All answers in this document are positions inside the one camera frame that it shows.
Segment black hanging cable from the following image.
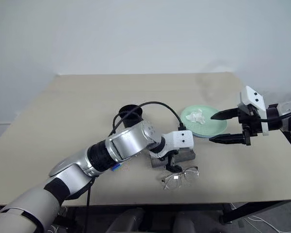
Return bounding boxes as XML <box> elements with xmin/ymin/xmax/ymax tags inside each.
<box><xmin>84</xmin><ymin>178</ymin><xmax>94</xmax><ymax>233</ymax></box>

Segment black table frame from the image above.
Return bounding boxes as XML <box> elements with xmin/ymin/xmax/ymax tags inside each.
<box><xmin>219</xmin><ymin>198</ymin><xmax>291</xmax><ymax>224</ymax></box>

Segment crumpled white tissue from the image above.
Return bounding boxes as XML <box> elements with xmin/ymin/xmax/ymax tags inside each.
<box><xmin>185</xmin><ymin>109</ymin><xmax>206</xmax><ymax>124</ymax></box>

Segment black cup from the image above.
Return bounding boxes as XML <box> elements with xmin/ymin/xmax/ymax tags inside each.
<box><xmin>118</xmin><ymin>103</ymin><xmax>144</xmax><ymax>128</ymax></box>

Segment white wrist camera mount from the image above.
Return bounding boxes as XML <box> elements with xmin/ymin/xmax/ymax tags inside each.
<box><xmin>237</xmin><ymin>85</ymin><xmax>269</xmax><ymax>136</ymax></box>
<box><xmin>157</xmin><ymin>130</ymin><xmax>194</xmax><ymax>158</ymax></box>

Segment grey glasses case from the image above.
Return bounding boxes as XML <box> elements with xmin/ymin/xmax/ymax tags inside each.
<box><xmin>149</xmin><ymin>148</ymin><xmax>197</xmax><ymax>168</ymax></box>

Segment thin metal frame glasses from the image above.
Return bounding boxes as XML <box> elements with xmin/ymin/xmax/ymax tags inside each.
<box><xmin>161</xmin><ymin>166</ymin><xmax>199</xmax><ymax>190</ymax></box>

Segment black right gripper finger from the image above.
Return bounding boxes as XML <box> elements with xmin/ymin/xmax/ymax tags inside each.
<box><xmin>208</xmin><ymin>133</ymin><xmax>245</xmax><ymax>146</ymax></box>
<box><xmin>210</xmin><ymin>108</ymin><xmax>241</xmax><ymax>121</ymax></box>

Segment light green plate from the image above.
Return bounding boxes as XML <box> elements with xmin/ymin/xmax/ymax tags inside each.
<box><xmin>180</xmin><ymin>103</ymin><xmax>228</xmax><ymax>136</ymax></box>

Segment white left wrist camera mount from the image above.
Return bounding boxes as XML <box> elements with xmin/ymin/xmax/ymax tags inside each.
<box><xmin>157</xmin><ymin>130</ymin><xmax>194</xmax><ymax>158</ymax></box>

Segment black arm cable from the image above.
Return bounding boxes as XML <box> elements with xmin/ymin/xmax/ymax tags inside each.
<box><xmin>108</xmin><ymin>101</ymin><xmax>186</xmax><ymax>136</ymax></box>
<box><xmin>259</xmin><ymin>108</ymin><xmax>291</xmax><ymax>123</ymax></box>

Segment white floor cable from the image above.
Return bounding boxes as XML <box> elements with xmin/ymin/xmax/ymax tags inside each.
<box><xmin>230</xmin><ymin>202</ymin><xmax>291</xmax><ymax>233</ymax></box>

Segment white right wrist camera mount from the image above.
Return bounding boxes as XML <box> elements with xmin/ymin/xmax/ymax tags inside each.
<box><xmin>237</xmin><ymin>85</ymin><xmax>269</xmax><ymax>136</ymax></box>

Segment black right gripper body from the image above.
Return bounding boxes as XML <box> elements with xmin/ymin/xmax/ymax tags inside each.
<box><xmin>237</xmin><ymin>104</ymin><xmax>264</xmax><ymax>146</ymax></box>

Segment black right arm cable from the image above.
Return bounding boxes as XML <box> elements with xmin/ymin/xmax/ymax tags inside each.
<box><xmin>259</xmin><ymin>108</ymin><xmax>291</xmax><ymax>123</ymax></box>

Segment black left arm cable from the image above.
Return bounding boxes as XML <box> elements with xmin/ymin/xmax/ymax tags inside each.
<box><xmin>108</xmin><ymin>101</ymin><xmax>186</xmax><ymax>136</ymax></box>

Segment dark rounded shape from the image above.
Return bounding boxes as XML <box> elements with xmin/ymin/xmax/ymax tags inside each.
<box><xmin>106</xmin><ymin>207</ymin><xmax>146</xmax><ymax>233</ymax></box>
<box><xmin>172</xmin><ymin>211</ymin><xmax>197</xmax><ymax>233</ymax></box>

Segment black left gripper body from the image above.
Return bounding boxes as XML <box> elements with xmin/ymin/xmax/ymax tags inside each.
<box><xmin>157</xmin><ymin>149</ymin><xmax>181</xmax><ymax>166</ymax></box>

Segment light blue plate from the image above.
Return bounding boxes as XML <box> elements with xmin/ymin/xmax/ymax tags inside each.
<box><xmin>191</xmin><ymin>125</ymin><xmax>228</xmax><ymax>139</ymax></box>

